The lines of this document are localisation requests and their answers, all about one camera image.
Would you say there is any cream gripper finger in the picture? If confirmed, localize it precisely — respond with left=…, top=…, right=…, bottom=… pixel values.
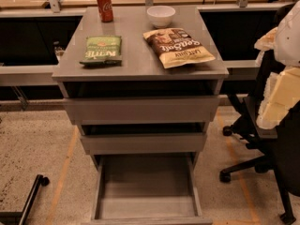
left=256, top=67, right=300, bottom=129
left=254, top=27, right=278, bottom=52

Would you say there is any brown sea salt chip bag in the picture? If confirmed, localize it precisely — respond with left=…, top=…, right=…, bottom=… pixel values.
left=143, top=28, right=215, bottom=68

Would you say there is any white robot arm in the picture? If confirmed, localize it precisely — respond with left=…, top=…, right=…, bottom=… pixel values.
left=254, top=1, right=300, bottom=129

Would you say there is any grey top drawer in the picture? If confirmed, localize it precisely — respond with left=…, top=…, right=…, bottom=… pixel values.
left=64, top=96, right=219, bottom=125

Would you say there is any grey drawer cabinet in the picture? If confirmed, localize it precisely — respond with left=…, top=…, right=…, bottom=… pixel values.
left=52, top=5, right=230, bottom=171

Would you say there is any grey middle drawer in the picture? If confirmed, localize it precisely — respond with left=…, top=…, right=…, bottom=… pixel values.
left=81, top=133, right=207, bottom=155

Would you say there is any green chip bag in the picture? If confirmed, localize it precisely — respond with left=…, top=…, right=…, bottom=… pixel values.
left=80, top=36, right=122, bottom=65

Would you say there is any grey open bottom drawer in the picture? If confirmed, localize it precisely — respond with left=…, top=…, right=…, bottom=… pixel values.
left=82, top=154, right=212, bottom=225

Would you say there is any black office chair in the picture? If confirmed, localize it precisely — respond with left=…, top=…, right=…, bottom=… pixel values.
left=218, top=3, right=300, bottom=225

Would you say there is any white ceramic bowl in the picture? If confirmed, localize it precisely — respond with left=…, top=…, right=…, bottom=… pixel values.
left=147, top=6, right=175, bottom=28

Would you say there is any red soda can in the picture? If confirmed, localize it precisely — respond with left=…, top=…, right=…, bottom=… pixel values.
left=97, top=0, right=113, bottom=23

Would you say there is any black wheeled frame leg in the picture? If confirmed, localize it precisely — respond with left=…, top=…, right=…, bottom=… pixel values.
left=0, top=174, right=50, bottom=225

